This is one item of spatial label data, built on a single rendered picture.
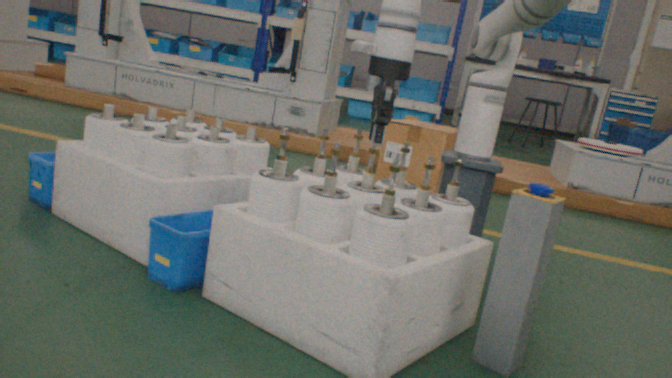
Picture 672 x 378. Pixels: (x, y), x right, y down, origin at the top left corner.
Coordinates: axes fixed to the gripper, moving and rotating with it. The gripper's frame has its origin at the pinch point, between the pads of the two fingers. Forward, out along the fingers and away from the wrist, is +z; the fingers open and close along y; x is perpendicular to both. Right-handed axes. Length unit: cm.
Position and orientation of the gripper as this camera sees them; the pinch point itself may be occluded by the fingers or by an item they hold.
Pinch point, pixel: (376, 136)
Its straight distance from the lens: 109.0
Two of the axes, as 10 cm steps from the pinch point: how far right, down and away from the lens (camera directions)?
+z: -1.7, 9.6, 2.1
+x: -9.8, -1.7, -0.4
